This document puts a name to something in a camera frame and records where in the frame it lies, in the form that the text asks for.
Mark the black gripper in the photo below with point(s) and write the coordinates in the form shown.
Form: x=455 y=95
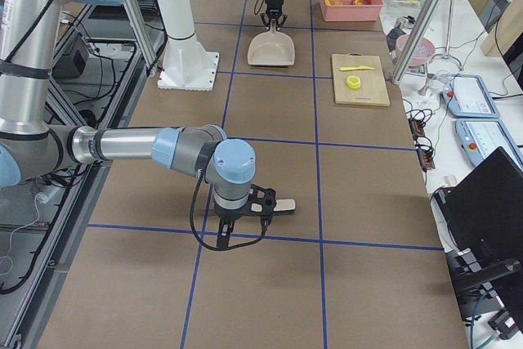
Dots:
x=274 y=3
x=227 y=213

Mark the beige plastic dustpan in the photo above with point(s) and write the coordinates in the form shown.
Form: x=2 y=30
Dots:
x=271 y=49

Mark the white hand brush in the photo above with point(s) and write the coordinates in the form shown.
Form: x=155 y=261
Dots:
x=281 y=207

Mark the pink plastic bin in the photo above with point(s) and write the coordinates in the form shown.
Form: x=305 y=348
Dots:
x=350 y=13

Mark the yellow toy knife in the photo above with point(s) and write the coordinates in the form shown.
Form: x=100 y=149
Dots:
x=356 y=68

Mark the yellow toy lemon slice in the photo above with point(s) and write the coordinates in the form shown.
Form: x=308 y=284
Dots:
x=353 y=82

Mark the wooden cutting board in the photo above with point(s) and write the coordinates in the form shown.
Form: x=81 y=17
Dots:
x=373 y=90

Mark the dark grey cloth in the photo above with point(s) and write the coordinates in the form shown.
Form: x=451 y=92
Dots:
x=392 y=37

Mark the pink bowl with ice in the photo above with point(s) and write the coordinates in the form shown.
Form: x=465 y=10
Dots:
x=423 y=52

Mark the upper teach pendant tablet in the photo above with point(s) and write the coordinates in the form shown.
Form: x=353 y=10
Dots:
x=468 y=97

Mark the teach pendant tablet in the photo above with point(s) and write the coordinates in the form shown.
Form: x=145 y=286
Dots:
x=480 y=137
x=468 y=97

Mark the lower teach pendant tablet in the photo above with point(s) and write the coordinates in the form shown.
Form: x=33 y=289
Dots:
x=480 y=137

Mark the black monitor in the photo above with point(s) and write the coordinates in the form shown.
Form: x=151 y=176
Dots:
x=484 y=214

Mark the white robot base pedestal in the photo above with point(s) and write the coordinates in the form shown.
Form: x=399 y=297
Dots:
x=186 y=63

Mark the aluminium frame post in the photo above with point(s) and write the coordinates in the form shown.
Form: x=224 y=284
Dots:
x=424 y=18

